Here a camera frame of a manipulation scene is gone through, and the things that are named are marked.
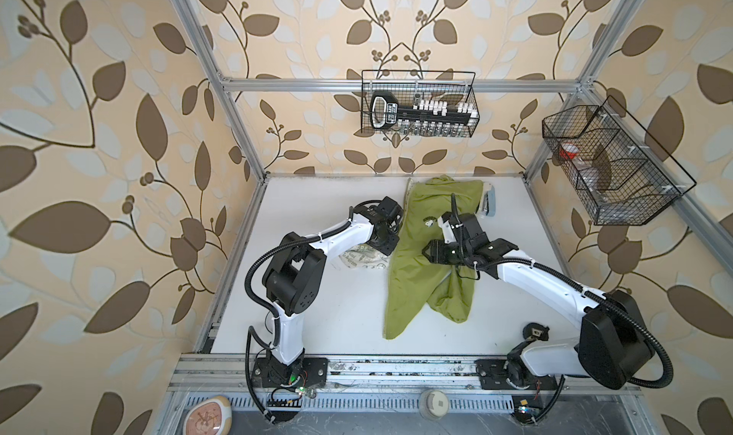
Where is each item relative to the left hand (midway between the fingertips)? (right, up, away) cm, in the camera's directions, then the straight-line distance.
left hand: (388, 241), depth 92 cm
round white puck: (+9, -31, -31) cm, 45 cm away
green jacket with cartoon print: (+8, -13, -4) cm, 15 cm away
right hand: (+12, -3, -8) cm, 15 cm away
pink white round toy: (-44, -38, -26) cm, 63 cm away
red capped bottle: (+51, +27, -12) cm, 59 cm away
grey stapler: (+39, +11, +15) cm, 43 cm away
